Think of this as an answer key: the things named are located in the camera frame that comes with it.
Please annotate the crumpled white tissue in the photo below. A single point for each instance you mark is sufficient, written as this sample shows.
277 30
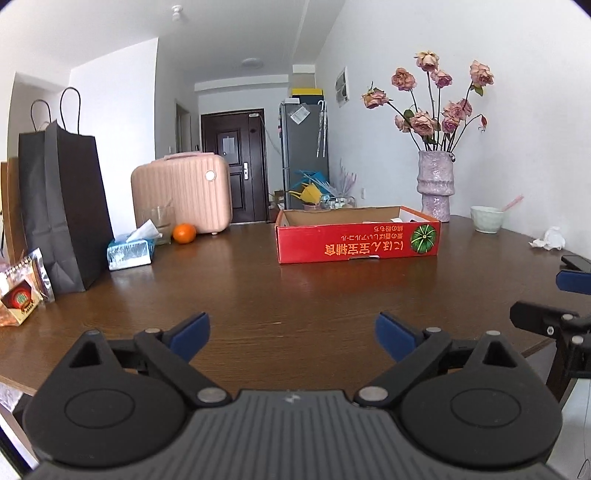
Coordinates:
549 239

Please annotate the orange fruit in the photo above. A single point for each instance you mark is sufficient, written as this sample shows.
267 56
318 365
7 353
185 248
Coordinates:
184 233

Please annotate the clear plastic packet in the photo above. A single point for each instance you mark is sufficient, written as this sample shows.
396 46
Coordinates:
44 277

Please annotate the pale green ceramic bowl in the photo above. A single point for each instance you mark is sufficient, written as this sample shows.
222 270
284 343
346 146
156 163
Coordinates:
487 219

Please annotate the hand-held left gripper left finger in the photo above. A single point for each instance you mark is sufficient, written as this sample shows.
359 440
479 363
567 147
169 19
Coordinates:
191 334

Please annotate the dark brown entrance door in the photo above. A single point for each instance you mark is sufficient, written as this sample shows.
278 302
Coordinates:
233 175

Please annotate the clear folded umbrella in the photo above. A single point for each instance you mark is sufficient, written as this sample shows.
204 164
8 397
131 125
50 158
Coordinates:
322 129

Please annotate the pale dried grass bunch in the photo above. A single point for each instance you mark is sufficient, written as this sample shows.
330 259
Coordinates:
348 177

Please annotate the bunch of dried pink roses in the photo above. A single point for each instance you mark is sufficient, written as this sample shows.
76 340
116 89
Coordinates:
429 120

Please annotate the brown paper bag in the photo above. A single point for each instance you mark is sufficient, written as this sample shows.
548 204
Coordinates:
8 207

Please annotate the grey refrigerator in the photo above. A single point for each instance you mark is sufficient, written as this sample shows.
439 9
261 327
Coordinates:
302 143

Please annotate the yellow box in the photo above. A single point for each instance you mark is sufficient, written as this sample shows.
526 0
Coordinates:
307 91

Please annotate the red cardboard box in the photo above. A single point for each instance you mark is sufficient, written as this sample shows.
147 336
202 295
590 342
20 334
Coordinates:
360 240

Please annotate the red printed snack packet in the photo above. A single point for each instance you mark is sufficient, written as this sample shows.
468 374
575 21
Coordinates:
18 295

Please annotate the paper sheet on refrigerator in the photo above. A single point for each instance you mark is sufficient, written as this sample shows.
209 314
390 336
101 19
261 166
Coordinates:
298 114

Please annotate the pink spoon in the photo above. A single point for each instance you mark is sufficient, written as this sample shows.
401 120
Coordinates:
512 203

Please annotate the light blue tissue box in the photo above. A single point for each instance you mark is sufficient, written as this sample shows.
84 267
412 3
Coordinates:
129 254

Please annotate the blue bag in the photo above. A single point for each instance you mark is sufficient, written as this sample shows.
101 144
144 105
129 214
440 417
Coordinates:
304 175

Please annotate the pink textured vase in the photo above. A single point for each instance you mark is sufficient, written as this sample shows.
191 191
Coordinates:
435 184

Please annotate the round ceiling light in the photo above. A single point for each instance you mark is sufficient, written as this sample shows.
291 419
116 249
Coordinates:
251 62

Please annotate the pink suitcase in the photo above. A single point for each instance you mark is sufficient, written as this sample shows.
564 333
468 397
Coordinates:
182 194

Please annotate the yellow watering can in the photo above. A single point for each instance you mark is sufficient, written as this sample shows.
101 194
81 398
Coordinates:
307 191

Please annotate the black paper bag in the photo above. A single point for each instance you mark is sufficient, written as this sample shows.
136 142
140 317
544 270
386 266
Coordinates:
69 207

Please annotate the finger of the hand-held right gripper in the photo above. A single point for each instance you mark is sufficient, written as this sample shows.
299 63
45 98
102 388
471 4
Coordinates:
575 281
535 316

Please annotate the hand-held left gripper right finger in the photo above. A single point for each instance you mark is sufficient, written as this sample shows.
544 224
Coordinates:
395 334

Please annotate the white ceiling detector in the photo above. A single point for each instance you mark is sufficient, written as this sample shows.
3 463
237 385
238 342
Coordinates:
176 11

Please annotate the clear drinking glass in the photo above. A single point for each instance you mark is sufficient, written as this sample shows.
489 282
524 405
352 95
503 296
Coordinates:
159 221

